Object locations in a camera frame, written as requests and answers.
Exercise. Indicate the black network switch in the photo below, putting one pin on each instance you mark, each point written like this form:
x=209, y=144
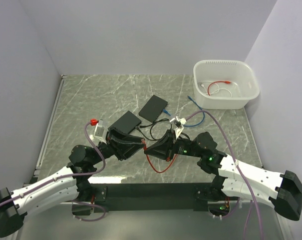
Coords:
x=153, y=108

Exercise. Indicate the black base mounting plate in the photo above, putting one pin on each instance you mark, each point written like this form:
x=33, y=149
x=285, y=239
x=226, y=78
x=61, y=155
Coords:
x=154, y=196

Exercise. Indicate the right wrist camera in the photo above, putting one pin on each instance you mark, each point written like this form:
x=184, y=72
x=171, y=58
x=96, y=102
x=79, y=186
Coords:
x=179, y=125

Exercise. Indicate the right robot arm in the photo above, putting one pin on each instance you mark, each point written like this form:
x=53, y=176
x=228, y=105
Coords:
x=234, y=178

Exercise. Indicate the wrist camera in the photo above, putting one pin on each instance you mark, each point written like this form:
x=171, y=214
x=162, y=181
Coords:
x=179, y=125
x=99, y=133

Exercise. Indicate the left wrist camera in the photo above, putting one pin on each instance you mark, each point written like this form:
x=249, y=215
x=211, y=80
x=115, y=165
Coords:
x=99, y=133

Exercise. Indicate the black box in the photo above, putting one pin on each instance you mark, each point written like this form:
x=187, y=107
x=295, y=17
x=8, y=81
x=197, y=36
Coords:
x=126, y=123

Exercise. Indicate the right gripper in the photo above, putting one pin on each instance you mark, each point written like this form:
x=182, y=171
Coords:
x=164, y=147

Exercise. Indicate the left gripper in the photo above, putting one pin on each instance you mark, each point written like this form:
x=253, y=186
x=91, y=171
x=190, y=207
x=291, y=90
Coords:
x=123, y=145

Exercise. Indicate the white plastic basin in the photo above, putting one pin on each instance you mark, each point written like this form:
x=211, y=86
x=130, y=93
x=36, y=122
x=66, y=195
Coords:
x=224, y=84

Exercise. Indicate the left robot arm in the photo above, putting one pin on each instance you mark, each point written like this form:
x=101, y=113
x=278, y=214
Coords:
x=70, y=183

